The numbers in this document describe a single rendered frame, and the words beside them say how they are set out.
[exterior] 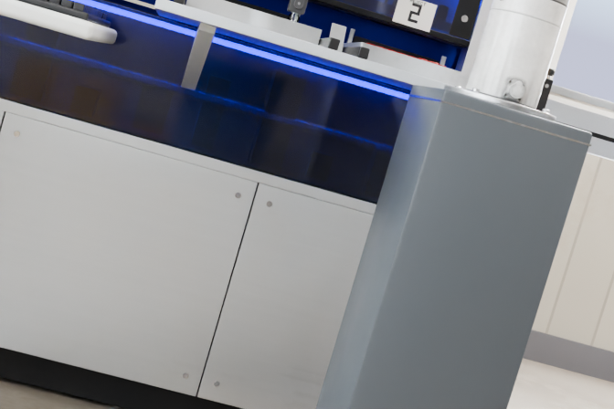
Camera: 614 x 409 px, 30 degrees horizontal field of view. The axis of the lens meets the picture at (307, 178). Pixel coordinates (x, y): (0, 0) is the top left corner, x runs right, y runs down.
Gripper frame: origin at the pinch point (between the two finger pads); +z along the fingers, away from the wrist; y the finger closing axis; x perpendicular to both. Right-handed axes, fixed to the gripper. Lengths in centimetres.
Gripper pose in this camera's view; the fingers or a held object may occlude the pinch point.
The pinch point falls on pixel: (298, 2)
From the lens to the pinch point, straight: 225.2
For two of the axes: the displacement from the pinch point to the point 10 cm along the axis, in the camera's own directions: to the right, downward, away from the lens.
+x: 9.5, 2.7, 1.3
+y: 1.0, 1.1, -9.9
